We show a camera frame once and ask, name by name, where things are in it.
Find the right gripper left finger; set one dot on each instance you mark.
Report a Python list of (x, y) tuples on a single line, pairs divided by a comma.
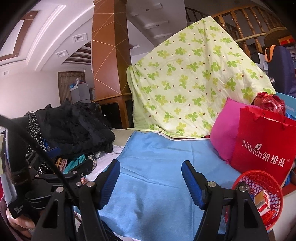
[(66, 218)]

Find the light blue box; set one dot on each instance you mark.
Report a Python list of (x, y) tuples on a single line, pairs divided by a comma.
[(290, 104)]

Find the light blue blanket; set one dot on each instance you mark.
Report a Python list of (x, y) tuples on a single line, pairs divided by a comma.
[(150, 200)]

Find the wooden stair railing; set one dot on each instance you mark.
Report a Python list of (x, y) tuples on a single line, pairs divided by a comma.
[(247, 22)]

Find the red Nilrich shopping bag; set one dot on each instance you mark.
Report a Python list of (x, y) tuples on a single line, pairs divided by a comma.
[(265, 142)]

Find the red plastic mesh basket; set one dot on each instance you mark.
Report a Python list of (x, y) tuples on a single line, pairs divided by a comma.
[(255, 181)]

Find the black clothes pile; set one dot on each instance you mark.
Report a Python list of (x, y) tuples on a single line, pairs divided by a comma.
[(76, 129)]

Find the left hand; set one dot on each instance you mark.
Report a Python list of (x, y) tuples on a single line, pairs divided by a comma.
[(21, 225)]

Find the green clover patterned quilt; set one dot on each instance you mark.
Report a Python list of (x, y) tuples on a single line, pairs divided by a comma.
[(181, 86)]

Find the red plastic bag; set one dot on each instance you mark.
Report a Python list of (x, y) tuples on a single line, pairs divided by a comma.
[(270, 102)]

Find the brown wooden pillar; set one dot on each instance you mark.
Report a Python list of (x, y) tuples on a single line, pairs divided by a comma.
[(110, 51)]

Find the pink pillow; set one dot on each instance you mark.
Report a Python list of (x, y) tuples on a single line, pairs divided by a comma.
[(225, 129)]

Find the navy blue bag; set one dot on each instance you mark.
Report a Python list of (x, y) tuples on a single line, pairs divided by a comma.
[(281, 69)]

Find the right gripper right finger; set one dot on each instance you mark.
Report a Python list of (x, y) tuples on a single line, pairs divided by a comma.
[(228, 214)]

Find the small red white box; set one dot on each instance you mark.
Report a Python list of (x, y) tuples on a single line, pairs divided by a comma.
[(262, 202)]

